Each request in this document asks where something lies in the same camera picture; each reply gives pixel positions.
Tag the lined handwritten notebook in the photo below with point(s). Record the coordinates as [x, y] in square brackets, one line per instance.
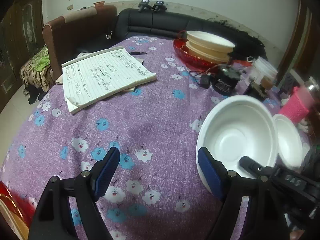
[96, 76]

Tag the black power adapter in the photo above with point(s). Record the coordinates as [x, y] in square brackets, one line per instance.
[205, 81]

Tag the beige bowl stack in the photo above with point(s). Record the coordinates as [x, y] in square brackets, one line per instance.
[209, 47]
[13, 218]

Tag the near beige bowl stack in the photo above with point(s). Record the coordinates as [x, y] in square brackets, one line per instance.
[13, 218]

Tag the brown armchair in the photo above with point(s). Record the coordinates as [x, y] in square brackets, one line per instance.
[64, 34]

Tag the black leather sofa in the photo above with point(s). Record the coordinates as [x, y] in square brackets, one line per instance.
[169, 25]

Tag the white plastic jar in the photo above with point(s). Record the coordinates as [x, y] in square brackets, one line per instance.
[260, 69]

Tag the small white foam bowl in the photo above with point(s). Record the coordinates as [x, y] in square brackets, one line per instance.
[290, 147]

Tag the pink knit-sleeved bottle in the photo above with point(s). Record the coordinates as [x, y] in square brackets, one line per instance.
[301, 101]

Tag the dark wooden wardrobe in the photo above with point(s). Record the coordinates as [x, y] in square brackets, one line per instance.
[21, 38]

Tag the black pen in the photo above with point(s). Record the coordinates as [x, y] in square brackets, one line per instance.
[136, 53]

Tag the patterned blanket pile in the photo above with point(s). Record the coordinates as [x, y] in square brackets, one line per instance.
[36, 71]

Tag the red tray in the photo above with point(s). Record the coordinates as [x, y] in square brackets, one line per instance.
[198, 63]
[26, 208]

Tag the black motor with gear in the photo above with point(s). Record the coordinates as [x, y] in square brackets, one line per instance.
[225, 80]

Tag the far red tray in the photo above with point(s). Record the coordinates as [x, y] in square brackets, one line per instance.
[198, 63]

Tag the purple floral tablecloth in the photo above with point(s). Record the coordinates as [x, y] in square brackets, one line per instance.
[156, 190]

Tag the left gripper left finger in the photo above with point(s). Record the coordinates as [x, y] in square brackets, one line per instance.
[53, 218]

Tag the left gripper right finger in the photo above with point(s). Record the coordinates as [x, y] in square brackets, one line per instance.
[264, 217]

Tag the far beige bowl stack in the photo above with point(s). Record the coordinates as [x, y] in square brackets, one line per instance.
[209, 47]

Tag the large white foam bowl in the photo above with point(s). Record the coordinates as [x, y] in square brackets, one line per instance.
[236, 127]

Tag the near red tray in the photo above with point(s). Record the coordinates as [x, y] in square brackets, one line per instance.
[26, 208]

